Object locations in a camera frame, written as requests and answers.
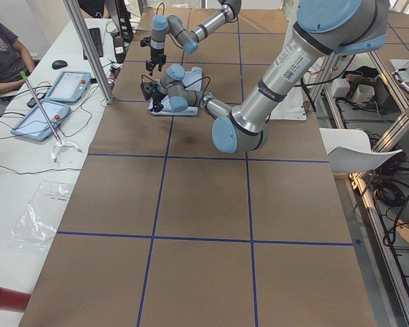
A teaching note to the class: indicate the black keyboard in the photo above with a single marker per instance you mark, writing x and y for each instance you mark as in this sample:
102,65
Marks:
96,37

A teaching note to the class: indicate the seated person grey shirt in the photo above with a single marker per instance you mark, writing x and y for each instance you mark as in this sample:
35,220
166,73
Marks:
14,59

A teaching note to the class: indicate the red fire extinguisher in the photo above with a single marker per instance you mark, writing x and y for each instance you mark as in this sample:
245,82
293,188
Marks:
12,300

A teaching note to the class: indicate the teach pendant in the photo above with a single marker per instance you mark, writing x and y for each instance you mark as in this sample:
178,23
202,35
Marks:
69,87
33,125

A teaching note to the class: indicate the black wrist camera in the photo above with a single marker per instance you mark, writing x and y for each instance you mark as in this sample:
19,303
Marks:
148,89
145,42

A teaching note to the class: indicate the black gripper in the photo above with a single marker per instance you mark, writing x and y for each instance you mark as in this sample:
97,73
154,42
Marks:
157,96
155,54

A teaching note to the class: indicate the purple rod green tip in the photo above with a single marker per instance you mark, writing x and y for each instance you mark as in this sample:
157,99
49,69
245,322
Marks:
40,106

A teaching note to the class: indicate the black computer mouse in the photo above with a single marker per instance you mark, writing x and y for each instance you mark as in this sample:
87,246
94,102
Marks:
59,64

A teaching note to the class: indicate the lower teach pendant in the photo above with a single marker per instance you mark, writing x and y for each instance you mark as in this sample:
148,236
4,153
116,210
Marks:
33,125

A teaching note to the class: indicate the white plastic chair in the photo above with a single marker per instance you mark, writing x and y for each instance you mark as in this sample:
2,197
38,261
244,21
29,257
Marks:
349,151

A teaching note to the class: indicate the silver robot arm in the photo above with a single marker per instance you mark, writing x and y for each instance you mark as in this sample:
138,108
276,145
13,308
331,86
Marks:
321,28
172,25

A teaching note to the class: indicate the clear plastic bag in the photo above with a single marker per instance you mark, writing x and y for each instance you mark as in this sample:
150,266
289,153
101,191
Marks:
37,226

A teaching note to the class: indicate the aluminium frame post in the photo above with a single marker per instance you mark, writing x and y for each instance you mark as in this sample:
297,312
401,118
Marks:
80,26

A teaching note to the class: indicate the upper teach pendant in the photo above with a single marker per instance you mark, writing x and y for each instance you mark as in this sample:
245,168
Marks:
69,87

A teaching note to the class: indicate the brown paper table cover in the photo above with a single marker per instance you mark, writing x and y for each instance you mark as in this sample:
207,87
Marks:
162,229

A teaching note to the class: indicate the light blue button-up shirt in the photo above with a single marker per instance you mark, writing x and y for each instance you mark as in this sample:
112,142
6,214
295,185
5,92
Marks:
183,90

